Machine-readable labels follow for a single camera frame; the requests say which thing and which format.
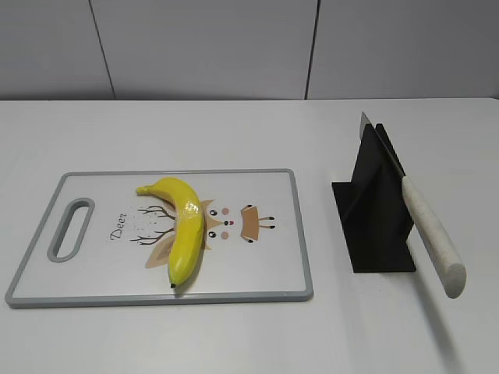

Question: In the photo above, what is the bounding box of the white grey-rimmed cutting board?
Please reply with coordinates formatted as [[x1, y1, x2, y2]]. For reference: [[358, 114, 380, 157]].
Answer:
[[5, 168, 313, 308]]

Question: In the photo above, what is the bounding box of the black knife stand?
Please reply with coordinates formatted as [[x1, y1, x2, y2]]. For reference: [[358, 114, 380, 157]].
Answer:
[[331, 123, 416, 273]]

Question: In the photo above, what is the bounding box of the cleaver knife with white handle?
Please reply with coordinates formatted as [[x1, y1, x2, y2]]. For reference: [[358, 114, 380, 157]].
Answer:
[[377, 135, 467, 299]]

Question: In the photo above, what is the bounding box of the yellow plastic banana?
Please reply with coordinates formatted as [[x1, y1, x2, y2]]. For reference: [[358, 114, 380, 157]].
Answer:
[[136, 177, 205, 288]]

